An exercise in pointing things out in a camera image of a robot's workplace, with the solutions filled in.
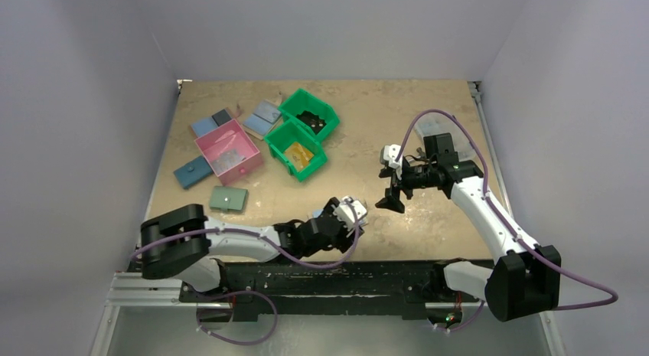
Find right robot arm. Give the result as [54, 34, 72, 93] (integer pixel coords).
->
[375, 133, 561, 322]

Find green closed card holder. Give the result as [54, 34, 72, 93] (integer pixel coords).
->
[208, 186, 249, 212]

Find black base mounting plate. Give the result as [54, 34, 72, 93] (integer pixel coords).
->
[126, 260, 495, 323]

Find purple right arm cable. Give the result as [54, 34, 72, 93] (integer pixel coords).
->
[395, 109, 620, 335]

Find blue grey open card holder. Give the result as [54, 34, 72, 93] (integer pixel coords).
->
[191, 108, 233, 138]

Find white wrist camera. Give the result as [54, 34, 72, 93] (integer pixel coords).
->
[334, 196, 367, 237]
[380, 144, 403, 171]

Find black parts in bin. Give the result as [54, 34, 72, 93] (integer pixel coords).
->
[297, 110, 327, 135]

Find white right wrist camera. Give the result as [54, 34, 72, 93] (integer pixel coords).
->
[380, 144, 403, 171]

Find aluminium frame rail right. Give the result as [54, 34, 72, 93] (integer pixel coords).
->
[468, 81, 513, 214]

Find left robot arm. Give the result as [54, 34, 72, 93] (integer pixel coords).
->
[132, 196, 367, 302]

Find light blue open card holder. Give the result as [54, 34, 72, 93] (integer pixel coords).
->
[242, 100, 282, 140]

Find dark blue closed card holder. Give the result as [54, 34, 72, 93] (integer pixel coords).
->
[174, 156, 214, 190]

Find pink box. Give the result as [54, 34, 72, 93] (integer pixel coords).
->
[194, 119, 263, 186]

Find clear plastic screw organizer box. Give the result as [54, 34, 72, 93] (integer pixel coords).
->
[414, 113, 476, 161]

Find aluminium frame rail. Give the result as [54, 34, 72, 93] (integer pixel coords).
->
[468, 81, 513, 214]
[91, 273, 566, 355]

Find yellow card in bin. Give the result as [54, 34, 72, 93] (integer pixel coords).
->
[283, 142, 314, 172]

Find aluminium front frame rail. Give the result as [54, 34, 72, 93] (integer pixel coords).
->
[91, 273, 566, 355]

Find green bin with yellow card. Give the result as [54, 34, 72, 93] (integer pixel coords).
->
[264, 120, 328, 182]

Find green bin with black parts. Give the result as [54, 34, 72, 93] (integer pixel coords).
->
[279, 89, 340, 142]

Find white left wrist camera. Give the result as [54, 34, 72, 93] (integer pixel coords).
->
[334, 196, 367, 237]

